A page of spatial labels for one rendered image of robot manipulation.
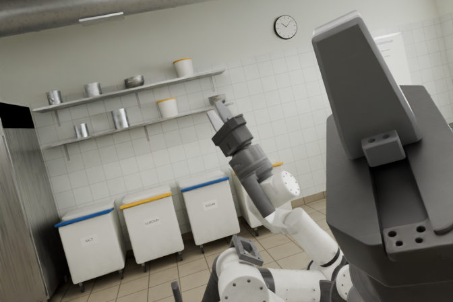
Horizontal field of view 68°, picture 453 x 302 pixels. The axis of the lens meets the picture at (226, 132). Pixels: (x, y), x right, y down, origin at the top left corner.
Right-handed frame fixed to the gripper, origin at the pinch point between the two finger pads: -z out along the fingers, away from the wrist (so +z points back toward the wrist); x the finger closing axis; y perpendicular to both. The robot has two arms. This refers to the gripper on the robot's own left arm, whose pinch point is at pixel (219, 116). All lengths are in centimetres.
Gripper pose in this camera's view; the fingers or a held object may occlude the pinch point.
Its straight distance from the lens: 85.2
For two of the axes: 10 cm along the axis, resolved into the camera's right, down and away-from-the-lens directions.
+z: 5.4, 8.2, -1.9
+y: -7.3, 3.4, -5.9
